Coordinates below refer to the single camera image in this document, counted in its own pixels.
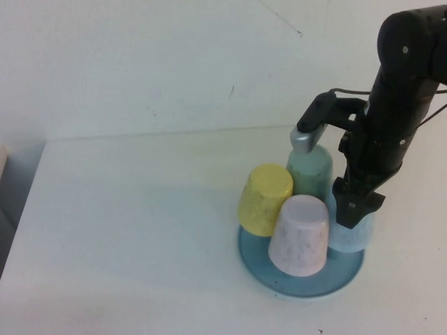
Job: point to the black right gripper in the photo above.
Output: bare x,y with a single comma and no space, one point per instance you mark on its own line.
374,162

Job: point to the light blue marbled cup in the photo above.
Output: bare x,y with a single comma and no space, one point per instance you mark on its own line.
352,240

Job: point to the green marbled cup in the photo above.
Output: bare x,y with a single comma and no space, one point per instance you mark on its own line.
312,175

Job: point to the pink marbled cup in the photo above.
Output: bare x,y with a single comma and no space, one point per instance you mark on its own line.
299,238

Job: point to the blue cup stand tray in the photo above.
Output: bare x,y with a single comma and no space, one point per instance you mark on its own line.
315,285

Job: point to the yellow marbled cup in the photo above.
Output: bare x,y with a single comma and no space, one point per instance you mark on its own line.
258,206

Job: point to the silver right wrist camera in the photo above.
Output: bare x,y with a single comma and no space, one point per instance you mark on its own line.
303,142

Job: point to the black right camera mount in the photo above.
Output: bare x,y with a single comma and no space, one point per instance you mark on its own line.
317,112

